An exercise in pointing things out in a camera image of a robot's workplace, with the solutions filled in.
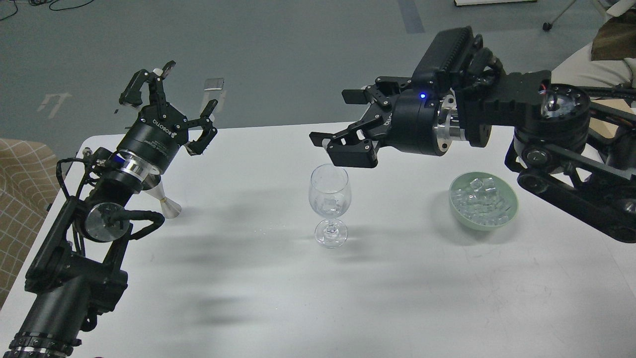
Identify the wooden block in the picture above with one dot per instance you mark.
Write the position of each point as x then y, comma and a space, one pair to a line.
606, 128

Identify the beige checked cloth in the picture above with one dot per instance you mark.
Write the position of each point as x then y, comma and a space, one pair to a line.
28, 186

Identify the green bowl of ice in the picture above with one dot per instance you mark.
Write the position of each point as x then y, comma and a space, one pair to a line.
482, 201

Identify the seated person beige trousers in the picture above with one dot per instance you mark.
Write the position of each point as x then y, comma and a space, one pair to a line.
609, 60

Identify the clear wine glass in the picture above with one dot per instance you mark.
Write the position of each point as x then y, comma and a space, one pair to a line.
330, 181

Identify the grey floor plate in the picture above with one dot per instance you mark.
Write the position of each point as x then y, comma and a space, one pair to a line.
214, 84

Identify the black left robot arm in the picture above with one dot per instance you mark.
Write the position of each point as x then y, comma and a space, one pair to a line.
76, 273

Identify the steel cocktail jigger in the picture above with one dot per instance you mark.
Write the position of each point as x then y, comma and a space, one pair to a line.
169, 208

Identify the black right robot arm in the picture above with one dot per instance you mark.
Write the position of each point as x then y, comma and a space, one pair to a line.
577, 155

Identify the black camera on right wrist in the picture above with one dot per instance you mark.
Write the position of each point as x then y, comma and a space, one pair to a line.
449, 54

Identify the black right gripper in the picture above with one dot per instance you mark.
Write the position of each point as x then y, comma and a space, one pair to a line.
410, 128

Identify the clear ice cube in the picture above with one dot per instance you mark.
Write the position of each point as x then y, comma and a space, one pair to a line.
330, 204

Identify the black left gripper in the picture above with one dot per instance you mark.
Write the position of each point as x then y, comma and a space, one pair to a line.
160, 129

